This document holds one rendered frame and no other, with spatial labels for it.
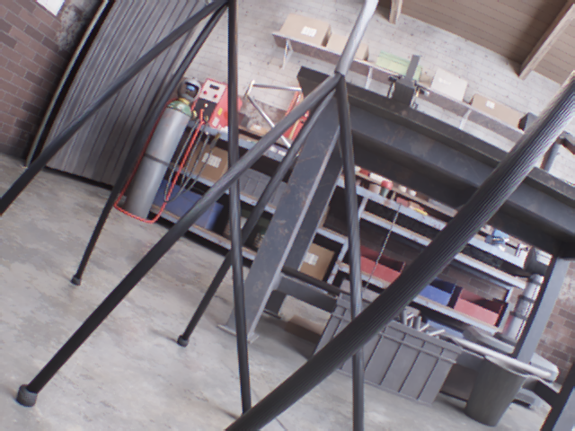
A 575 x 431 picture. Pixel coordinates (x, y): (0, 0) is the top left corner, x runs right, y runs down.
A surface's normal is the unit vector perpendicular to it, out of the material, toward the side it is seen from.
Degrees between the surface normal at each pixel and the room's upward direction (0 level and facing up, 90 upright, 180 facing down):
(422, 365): 90
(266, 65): 90
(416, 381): 90
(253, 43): 90
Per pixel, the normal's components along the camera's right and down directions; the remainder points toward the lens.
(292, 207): -0.16, -0.09
